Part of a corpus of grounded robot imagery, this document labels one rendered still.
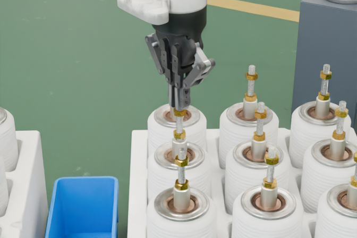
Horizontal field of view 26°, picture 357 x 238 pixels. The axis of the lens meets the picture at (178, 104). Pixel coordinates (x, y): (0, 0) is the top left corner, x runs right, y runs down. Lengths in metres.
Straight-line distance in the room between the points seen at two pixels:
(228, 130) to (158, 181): 0.17
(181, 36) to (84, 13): 1.28
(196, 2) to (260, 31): 1.17
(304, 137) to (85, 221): 0.42
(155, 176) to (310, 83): 0.60
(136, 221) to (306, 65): 0.63
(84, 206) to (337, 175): 0.47
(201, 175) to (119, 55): 0.94
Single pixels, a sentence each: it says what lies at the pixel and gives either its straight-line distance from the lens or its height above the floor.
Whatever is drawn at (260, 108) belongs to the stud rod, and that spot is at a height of 0.33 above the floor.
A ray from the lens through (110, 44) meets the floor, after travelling 2.09.
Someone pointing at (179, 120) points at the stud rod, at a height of 0.32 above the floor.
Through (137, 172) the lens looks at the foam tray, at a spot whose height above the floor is 0.18.
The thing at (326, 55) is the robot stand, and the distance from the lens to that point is 1.61.
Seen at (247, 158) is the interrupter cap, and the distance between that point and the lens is 1.15.
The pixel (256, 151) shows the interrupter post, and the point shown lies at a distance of 1.15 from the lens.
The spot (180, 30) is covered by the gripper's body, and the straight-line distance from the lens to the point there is 1.02.
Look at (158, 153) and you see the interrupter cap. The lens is 1.16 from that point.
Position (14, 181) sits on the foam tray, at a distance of 1.25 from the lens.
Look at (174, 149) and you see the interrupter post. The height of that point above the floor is 0.27.
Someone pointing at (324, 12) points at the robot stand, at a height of 0.29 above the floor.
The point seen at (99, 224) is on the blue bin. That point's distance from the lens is 1.40.
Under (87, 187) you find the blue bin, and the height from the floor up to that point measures 0.10.
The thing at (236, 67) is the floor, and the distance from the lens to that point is 1.97.
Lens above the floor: 0.89
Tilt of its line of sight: 30 degrees down
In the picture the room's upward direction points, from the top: straight up
